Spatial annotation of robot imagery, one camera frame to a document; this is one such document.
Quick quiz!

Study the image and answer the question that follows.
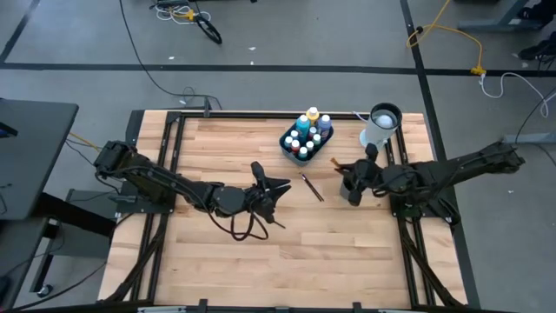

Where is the large teal paint bottle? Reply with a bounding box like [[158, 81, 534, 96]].
[[295, 116, 312, 139]]

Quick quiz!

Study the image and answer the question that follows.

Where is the white floor cable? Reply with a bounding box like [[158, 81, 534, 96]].
[[479, 71, 552, 119]]

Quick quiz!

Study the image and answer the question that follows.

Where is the grey desk foot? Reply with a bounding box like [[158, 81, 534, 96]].
[[499, 131, 556, 146], [457, 0, 543, 33]]

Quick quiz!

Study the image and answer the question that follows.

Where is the large purple paint bottle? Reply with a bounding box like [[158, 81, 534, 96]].
[[315, 115, 334, 139]]

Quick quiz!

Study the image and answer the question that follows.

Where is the white cylinder black rim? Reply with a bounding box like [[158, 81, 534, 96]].
[[358, 102, 404, 153]]

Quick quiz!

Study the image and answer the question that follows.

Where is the white yellow cable bundle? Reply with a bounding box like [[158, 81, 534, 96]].
[[152, 1, 213, 26]]

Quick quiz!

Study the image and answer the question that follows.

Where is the black desk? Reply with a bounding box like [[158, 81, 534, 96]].
[[0, 97, 117, 301]]

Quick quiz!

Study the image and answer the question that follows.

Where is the dark teal plastic cup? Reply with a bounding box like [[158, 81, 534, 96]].
[[338, 176, 364, 202]]

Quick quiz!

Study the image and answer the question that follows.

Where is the black floor cable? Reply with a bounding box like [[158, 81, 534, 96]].
[[117, 0, 223, 112]]

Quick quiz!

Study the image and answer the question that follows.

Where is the thin yellow cable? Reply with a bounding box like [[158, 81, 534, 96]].
[[68, 131, 103, 151]]

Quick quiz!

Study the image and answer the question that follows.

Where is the person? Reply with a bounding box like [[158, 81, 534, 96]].
[[516, 0, 556, 62]]

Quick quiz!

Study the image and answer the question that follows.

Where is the silver aluminium bracket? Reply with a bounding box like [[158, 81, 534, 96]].
[[137, 305, 188, 313]]

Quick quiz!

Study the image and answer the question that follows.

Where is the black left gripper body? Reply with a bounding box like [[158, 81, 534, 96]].
[[241, 160, 279, 225]]

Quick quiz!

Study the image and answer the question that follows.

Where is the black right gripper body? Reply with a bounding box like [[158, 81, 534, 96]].
[[338, 142, 386, 208]]

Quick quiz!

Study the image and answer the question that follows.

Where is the black coiled cable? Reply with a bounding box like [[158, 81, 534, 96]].
[[193, 11, 224, 46]]

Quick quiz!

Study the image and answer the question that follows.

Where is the teal plastic storage bin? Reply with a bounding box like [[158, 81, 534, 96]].
[[278, 123, 335, 169]]

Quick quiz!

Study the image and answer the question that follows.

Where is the black aluminium table frame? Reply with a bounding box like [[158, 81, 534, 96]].
[[97, 108, 481, 313]]

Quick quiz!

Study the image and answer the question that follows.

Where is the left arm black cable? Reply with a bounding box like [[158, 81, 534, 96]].
[[207, 208, 271, 243]]

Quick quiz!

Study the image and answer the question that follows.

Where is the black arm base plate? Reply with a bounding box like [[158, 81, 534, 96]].
[[115, 178, 179, 216], [387, 182, 458, 218]]

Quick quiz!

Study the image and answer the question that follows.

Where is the yellow extension cable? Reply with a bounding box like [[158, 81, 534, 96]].
[[406, 0, 487, 77]]

